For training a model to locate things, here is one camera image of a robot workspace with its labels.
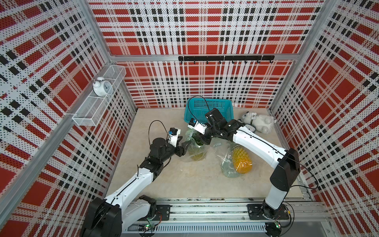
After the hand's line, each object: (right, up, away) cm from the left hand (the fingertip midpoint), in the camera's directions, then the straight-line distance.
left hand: (187, 138), depth 81 cm
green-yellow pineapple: (+5, -5, -8) cm, 11 cm away
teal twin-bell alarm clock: (+44, +5, +23) cm, 50 cm away
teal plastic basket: (+5, +21, +38) cm, 44 cm away
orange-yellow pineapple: (+31, -12, +1) cm, 33 cm away
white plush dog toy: (+51, +8, +20) cm, 56 cm away
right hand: (+7, +2, -1) cm, 7 cm away
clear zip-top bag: (+1, +3, -1) cm, 4 cm away
